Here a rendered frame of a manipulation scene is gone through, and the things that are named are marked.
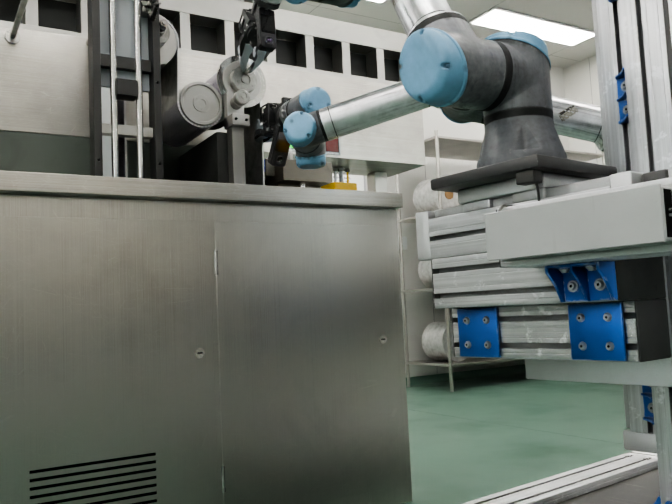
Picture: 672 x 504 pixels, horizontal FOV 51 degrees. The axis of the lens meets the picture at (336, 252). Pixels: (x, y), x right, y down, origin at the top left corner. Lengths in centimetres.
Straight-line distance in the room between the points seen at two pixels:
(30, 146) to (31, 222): 67
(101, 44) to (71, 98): 43
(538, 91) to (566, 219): 33
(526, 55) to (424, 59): 18
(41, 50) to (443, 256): 141
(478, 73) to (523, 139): 13
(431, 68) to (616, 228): 40
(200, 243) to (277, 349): 31
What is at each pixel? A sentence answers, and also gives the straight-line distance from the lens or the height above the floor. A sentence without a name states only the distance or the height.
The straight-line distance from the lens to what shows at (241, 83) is 200.
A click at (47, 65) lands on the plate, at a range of 224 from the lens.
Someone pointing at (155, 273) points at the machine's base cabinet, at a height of 70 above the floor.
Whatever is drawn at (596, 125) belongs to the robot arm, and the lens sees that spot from 176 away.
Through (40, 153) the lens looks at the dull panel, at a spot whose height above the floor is 108.
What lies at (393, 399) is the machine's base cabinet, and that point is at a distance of 184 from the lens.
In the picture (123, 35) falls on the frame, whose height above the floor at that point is 129.
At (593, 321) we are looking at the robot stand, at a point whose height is 56.
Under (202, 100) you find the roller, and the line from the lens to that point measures 197.
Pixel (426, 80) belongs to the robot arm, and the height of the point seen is 95.
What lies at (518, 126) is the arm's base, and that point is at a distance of 120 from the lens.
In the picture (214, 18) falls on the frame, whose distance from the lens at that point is 246.
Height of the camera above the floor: 60
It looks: 5 degrees up
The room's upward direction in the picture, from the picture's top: 3 degrees counter-clockwise
